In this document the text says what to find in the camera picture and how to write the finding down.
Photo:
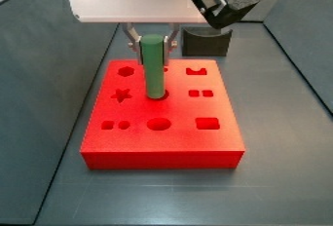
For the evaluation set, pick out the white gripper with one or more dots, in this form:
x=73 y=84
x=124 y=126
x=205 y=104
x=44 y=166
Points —
x=130 y=11

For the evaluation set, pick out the red shape-sorting board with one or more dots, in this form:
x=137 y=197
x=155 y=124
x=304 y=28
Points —
x=185 y=131

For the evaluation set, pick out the green cylinder peg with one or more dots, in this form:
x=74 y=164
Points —
x=153 y=50

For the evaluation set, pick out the black curved peg holder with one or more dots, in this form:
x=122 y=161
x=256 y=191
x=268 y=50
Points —
x=205 y=41

